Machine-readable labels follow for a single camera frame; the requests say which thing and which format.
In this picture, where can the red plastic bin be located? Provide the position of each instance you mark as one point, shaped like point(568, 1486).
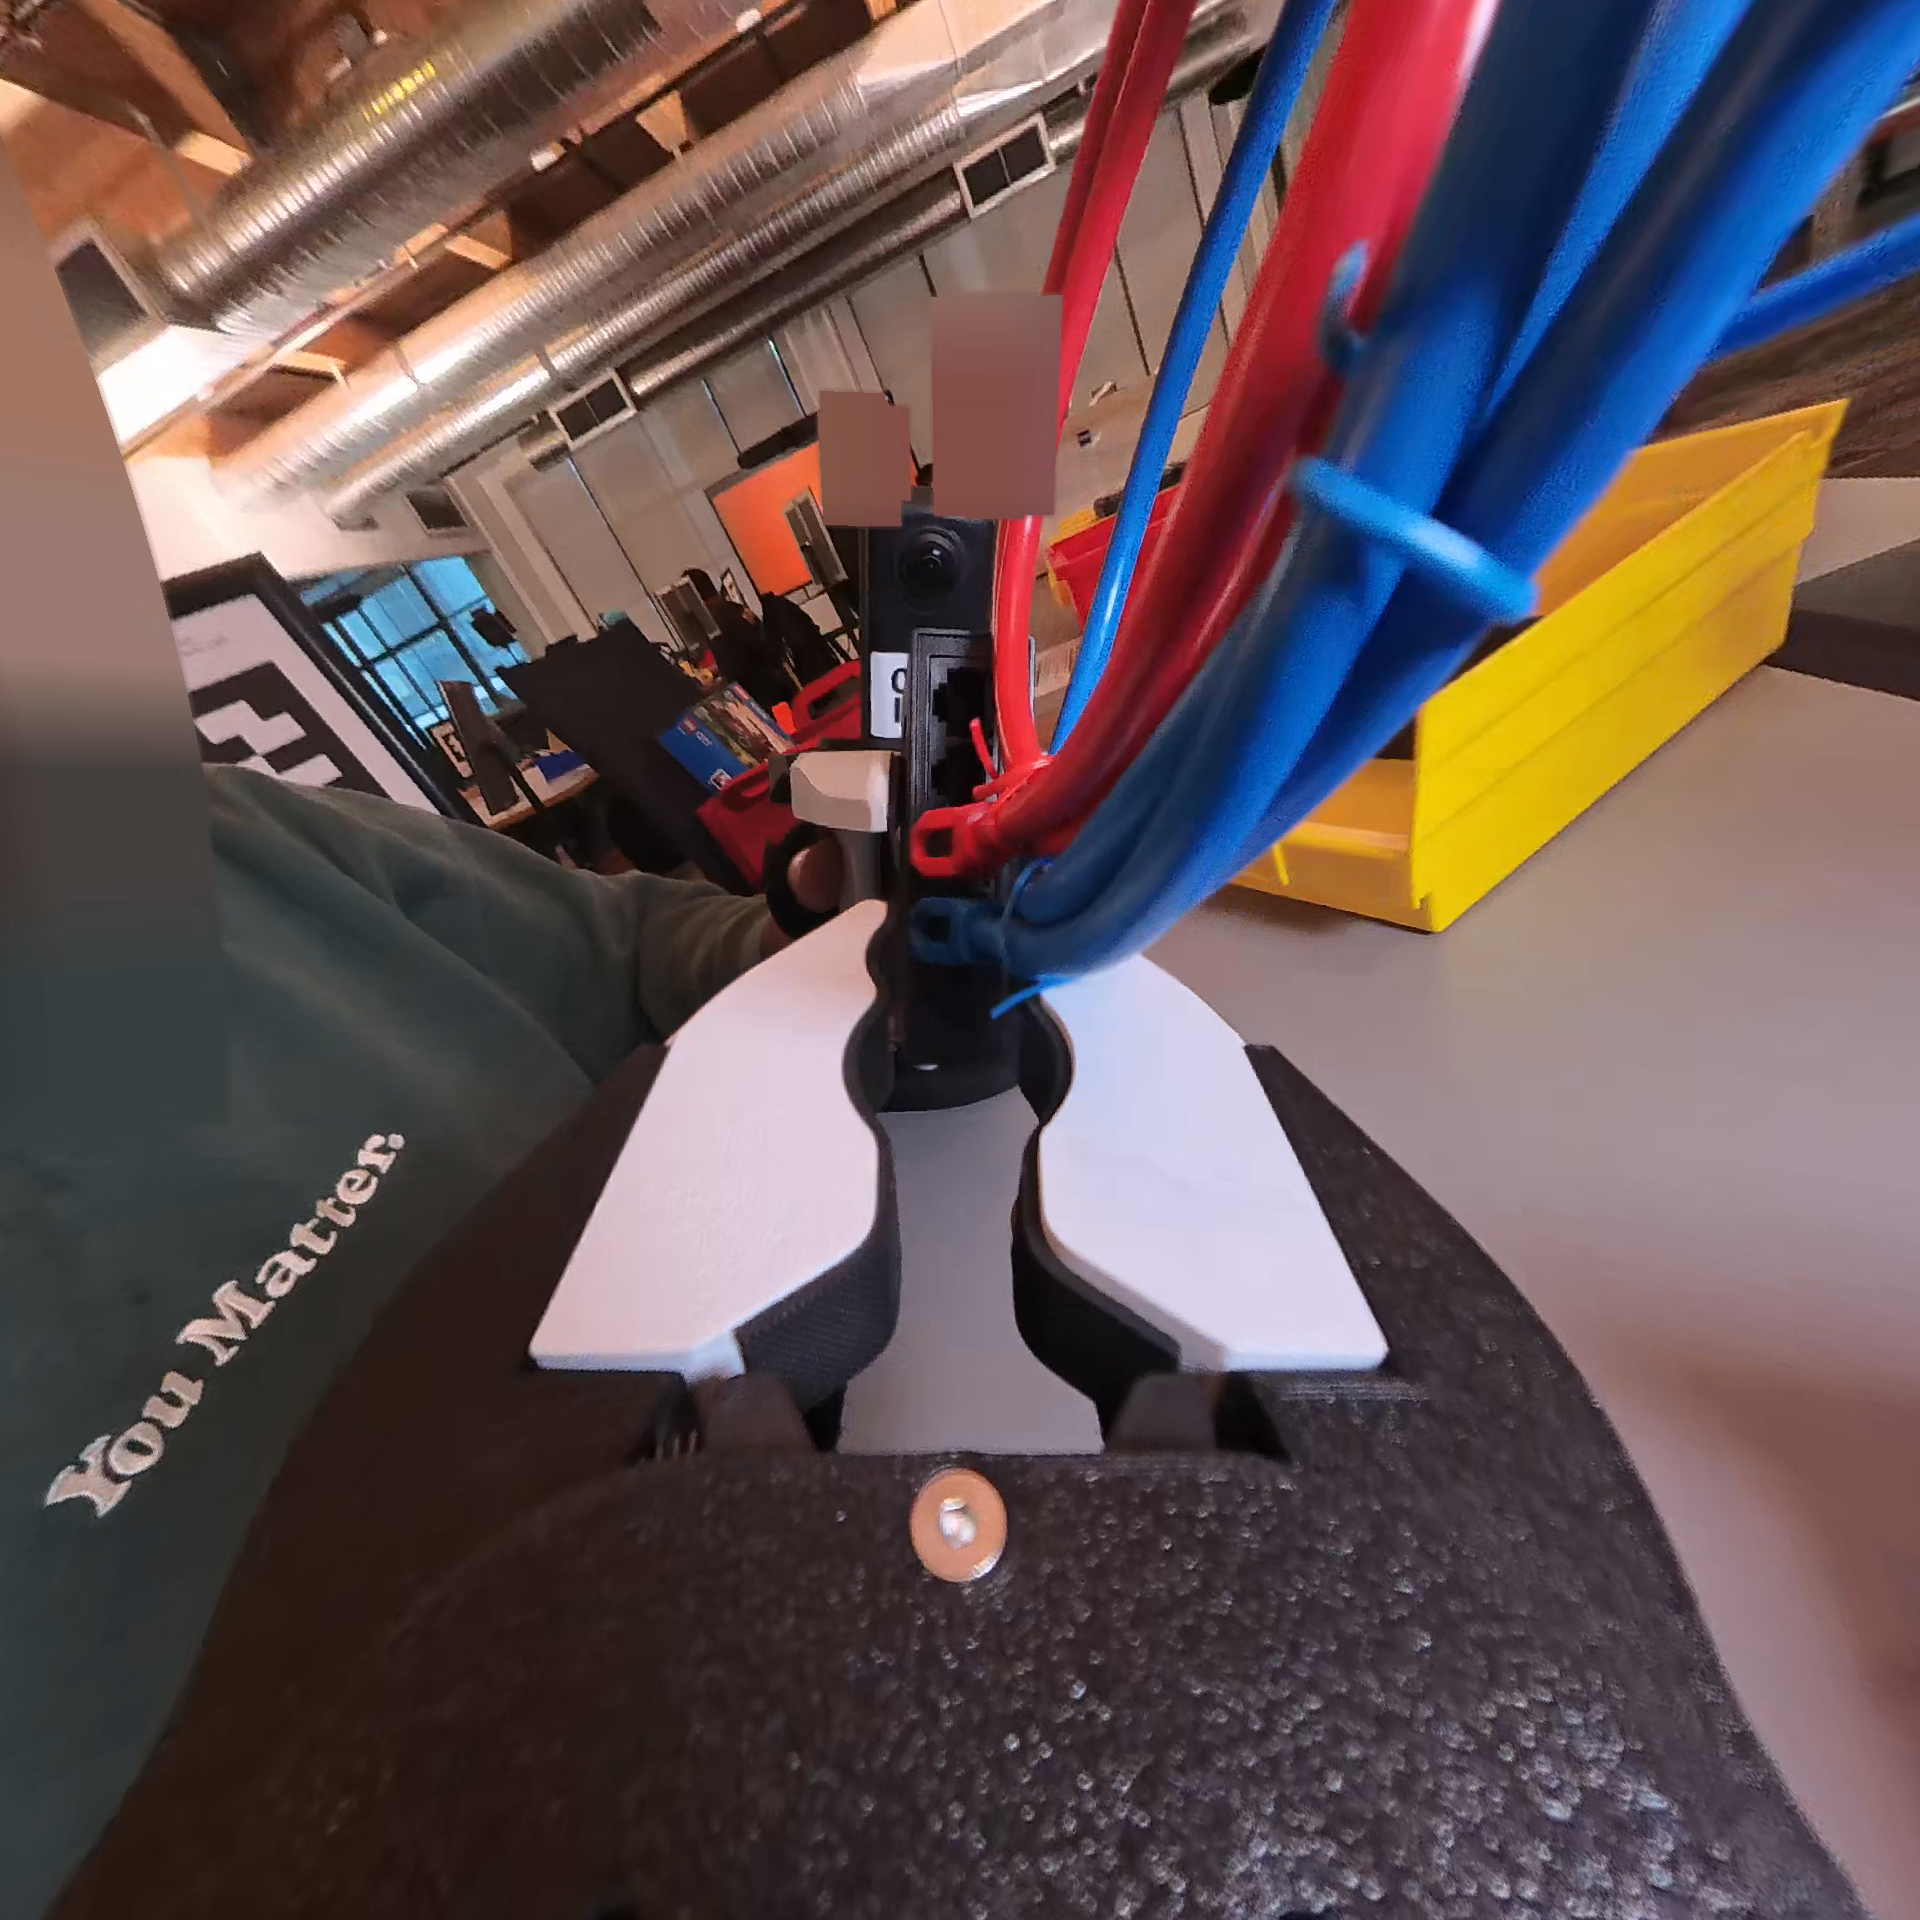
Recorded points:
point(1084, 588)

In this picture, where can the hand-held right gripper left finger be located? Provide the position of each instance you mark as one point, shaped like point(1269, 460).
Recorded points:
point(735, 1184)

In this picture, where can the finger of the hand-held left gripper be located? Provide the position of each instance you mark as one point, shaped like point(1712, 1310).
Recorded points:
point(840, 786)

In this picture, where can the person's green sweatshirt torso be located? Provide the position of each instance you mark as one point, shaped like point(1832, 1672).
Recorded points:
point(181, 1200)

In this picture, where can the yellow plastic bin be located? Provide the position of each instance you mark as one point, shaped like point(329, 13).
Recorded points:
point(1621, 720)

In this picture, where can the silver ventilation duct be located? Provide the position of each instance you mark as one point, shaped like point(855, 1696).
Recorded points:
point(675, 255)
point(421, 135)
point(720, 338)

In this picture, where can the person's left hand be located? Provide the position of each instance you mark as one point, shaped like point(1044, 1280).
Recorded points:
point(813, 874)

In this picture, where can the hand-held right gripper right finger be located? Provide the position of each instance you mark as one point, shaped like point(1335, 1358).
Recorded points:
point(1184, 1200)

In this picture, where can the black framed tag sign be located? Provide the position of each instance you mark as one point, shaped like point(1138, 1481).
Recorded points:
point(255, 704)

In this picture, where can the orange display screen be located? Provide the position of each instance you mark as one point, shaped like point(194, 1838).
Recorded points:
point(757, 533)

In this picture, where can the blue printed cardboard box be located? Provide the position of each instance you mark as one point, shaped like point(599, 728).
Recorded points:
point(728, 734)

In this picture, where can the red plastic tote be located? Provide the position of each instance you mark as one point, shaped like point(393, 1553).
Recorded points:
point(735, 826)
point(825, 704)

